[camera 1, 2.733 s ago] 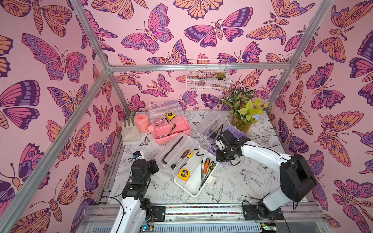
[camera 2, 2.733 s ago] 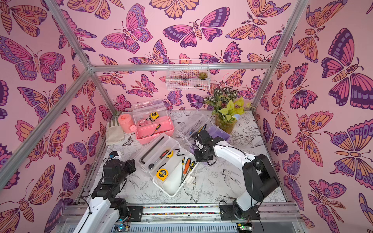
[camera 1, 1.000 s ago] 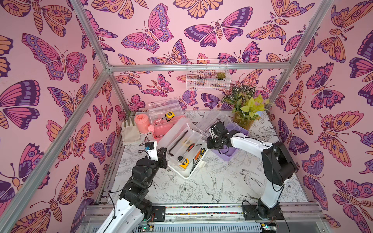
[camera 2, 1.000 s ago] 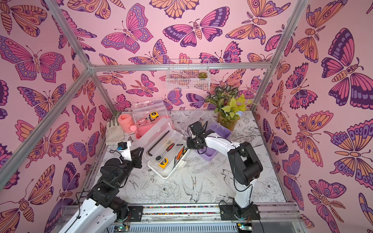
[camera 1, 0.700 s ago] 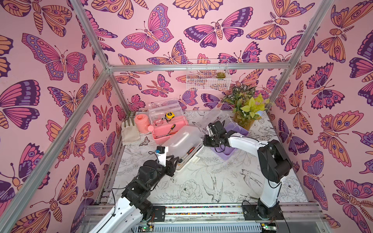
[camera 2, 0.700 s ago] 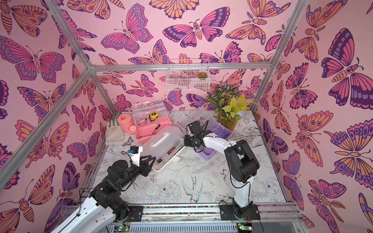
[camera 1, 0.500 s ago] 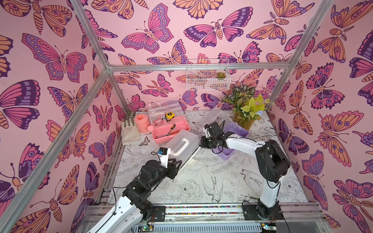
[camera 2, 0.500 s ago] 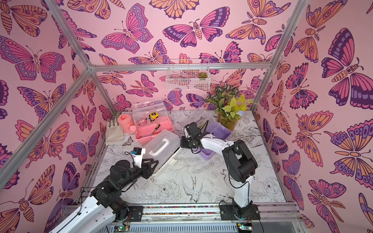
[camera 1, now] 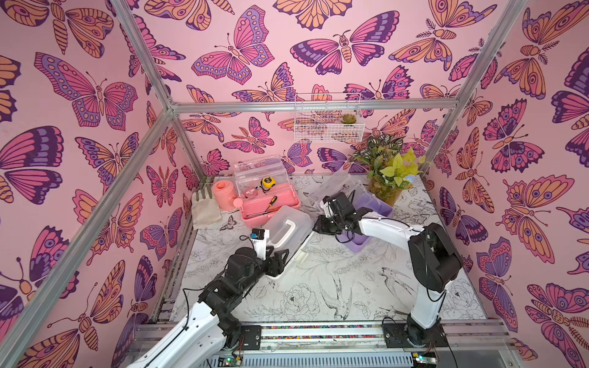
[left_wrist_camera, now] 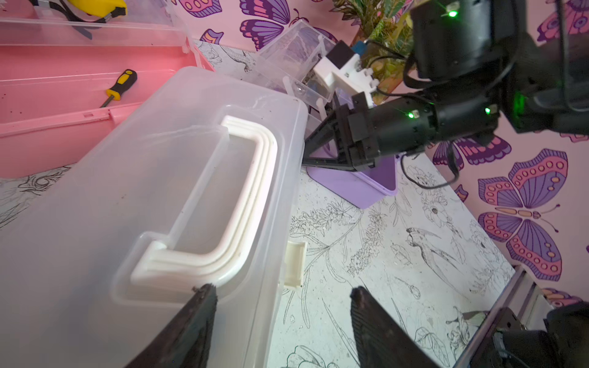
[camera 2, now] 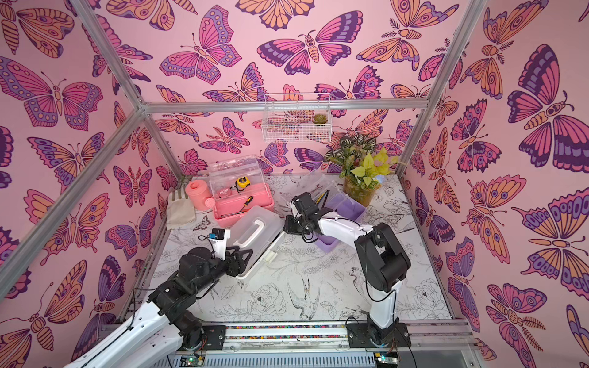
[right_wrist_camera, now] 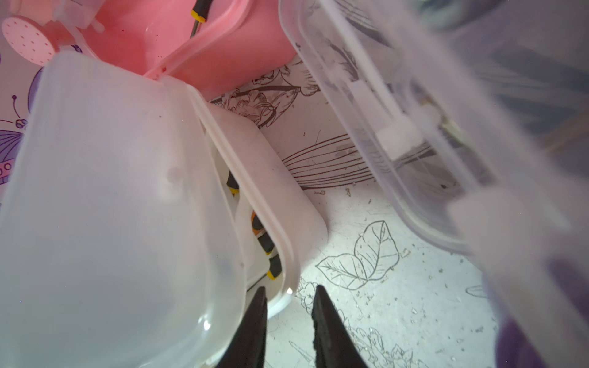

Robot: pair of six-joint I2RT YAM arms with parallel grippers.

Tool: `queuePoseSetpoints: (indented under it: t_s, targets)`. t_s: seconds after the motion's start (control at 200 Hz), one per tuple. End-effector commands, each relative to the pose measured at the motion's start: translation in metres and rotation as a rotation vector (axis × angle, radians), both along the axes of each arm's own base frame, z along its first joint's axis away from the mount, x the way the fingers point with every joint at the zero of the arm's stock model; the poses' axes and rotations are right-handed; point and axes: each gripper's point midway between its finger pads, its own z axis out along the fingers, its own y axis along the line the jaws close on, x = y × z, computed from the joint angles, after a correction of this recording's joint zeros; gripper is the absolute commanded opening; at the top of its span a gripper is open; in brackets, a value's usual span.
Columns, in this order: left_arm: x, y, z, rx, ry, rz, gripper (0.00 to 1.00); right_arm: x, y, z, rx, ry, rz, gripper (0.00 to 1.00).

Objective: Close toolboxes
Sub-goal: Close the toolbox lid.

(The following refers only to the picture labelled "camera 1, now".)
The metal base rail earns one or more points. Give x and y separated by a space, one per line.
475 343

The purple toolbox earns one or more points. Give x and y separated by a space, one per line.
361 202

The yellow tape measure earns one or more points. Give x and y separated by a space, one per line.
267 183

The potted leafy plant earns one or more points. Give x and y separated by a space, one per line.
391 169

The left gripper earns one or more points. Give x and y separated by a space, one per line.
278 267

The white wire basket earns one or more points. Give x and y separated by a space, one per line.
319 121

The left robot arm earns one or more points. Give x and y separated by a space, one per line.
209 325

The small yellow black screwdriver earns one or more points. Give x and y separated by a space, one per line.
271 204

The small succulent plant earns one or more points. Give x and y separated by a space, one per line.
349 118

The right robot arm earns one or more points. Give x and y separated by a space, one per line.
435 260

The pink watering can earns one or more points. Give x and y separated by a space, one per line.
226 195

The white clear toolbox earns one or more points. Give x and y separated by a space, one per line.
289 229

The pink toolbox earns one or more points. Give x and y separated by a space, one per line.
249 175

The pink tape measure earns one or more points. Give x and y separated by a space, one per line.
251 193

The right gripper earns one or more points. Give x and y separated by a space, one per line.
329 220

